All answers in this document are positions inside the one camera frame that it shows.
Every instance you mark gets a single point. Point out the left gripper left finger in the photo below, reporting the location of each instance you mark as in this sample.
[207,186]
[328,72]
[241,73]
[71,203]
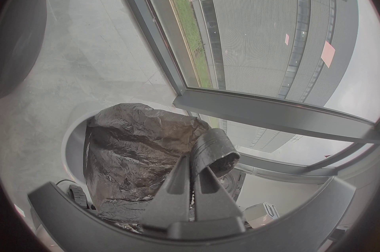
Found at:
[161,212]

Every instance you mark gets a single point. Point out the window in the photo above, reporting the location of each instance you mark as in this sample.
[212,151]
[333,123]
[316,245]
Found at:
[207,102]

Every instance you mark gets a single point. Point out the white trash bin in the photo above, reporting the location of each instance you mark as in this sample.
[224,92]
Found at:
[74,149]

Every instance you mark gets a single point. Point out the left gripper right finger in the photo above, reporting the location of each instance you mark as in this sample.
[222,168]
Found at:
[219,209]

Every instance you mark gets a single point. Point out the black plastic bag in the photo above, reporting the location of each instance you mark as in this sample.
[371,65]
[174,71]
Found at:
[130,155]

